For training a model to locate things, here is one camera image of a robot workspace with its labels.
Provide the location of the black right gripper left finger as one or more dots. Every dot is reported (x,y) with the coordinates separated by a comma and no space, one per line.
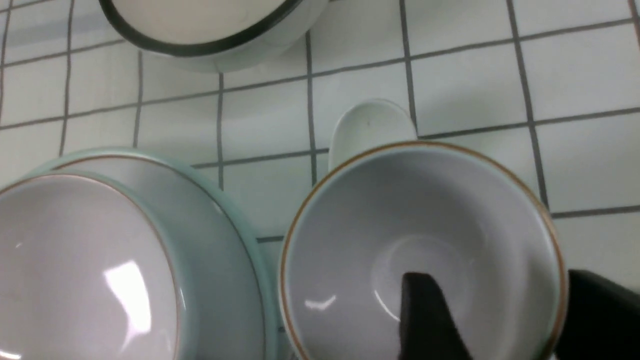
(427,330)

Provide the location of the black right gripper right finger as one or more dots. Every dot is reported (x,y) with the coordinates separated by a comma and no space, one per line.
(602,322)

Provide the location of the pale green plain cup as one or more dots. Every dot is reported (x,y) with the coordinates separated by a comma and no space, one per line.
(424,207)

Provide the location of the pale green plain bowl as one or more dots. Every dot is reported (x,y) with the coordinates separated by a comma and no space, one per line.
(90,272)

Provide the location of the pale green plain plate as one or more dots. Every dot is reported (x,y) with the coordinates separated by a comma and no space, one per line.
(236,305)

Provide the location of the white spoon with characters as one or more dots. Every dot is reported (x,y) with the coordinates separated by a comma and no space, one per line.
(372,123)

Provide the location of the black-rimmed illustrated bowl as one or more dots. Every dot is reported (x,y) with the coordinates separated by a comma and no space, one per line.
(220,36)

